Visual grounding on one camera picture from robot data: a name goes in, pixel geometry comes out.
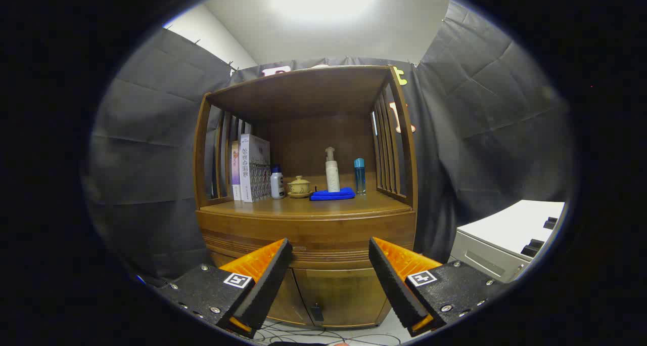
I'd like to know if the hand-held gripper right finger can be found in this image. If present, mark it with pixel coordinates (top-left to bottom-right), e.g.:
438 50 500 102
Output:
368 237 506 337

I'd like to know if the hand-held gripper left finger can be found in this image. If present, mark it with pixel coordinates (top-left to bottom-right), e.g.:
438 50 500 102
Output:
152 238 294 339

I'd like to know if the brown wooden drawer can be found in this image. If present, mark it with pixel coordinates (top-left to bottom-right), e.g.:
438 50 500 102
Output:
196 210 417 271

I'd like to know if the brown wooden countertop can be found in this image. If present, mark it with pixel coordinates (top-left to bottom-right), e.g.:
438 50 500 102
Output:
201 189 412 218

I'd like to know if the white grey side cabinet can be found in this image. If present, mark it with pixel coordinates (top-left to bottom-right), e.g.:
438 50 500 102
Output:
449 199 566 283

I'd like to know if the brown wooden cabinet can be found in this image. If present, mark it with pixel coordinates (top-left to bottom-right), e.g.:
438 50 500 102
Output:
193 65 419 329

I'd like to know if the white bottle with blue cap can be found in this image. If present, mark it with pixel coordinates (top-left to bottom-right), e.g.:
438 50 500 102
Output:
270 165 286 200

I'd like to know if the beige lidded teacup with saucer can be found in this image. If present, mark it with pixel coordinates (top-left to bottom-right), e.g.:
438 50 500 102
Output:
287 176 313 199

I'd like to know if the blue folded cloth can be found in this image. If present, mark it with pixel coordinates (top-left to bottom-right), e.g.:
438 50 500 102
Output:
309 187 356 201

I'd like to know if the thick white patterned book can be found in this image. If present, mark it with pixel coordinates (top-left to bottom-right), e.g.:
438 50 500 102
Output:
240 134 272 203

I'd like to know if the thin purple book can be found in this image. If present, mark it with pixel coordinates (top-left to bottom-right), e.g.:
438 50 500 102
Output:
231 141 242 201

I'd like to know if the white pump bottle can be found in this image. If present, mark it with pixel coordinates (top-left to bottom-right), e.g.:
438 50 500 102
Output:
325 147 341 193

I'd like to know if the black backdrop cloth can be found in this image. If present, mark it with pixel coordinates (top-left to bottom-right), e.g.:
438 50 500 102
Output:
83 0 577 281

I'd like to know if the tangle of black cables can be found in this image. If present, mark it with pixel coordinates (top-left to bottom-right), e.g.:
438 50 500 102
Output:
253 320 405 346

